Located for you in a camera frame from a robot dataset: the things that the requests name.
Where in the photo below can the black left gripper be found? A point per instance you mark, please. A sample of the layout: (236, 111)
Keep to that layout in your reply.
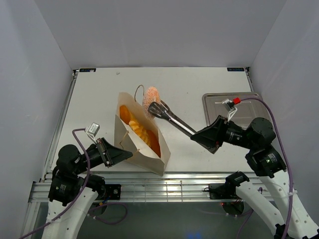
(112, 155)

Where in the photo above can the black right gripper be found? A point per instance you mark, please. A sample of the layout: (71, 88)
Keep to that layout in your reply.
(213, 135)

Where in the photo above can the beige paper bag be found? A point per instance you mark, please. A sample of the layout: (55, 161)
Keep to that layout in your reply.
(124, 138)

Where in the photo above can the ring shaped fake bread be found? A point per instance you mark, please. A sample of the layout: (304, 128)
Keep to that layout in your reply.
(140, 131)

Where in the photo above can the long baguette fake bread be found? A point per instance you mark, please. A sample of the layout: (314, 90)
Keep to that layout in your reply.
(125, 114)

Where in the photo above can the golden oval fake loaf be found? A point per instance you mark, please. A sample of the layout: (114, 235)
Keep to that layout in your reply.
(155, 146)

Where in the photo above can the metal bread tongs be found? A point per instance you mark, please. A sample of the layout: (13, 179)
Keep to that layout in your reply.
(162, 111)

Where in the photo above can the pink sugared fake doughnut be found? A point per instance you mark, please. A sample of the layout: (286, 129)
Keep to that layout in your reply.
(150, 95)

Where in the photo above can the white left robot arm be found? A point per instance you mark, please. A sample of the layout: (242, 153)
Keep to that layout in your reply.
(71, 196)

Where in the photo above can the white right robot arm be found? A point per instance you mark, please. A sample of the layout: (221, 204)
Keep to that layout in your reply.
(287, 217)

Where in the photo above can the metal baking tray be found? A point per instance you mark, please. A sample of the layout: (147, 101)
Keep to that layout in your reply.
(247, 110)

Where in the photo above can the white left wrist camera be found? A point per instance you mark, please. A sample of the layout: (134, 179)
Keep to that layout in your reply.
(91, 131)

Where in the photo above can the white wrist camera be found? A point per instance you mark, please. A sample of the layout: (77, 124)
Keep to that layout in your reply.
(91, 131)
(230, 106)

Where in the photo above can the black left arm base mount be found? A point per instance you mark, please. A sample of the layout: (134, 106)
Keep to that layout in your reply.
(110, 192)

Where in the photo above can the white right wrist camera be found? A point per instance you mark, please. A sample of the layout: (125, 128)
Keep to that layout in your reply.
(230, 106)

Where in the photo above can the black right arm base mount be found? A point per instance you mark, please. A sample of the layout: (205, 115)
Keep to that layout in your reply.
(220, 191)

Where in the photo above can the aluminium frame rail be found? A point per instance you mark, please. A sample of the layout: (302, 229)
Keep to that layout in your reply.
(143, 187)

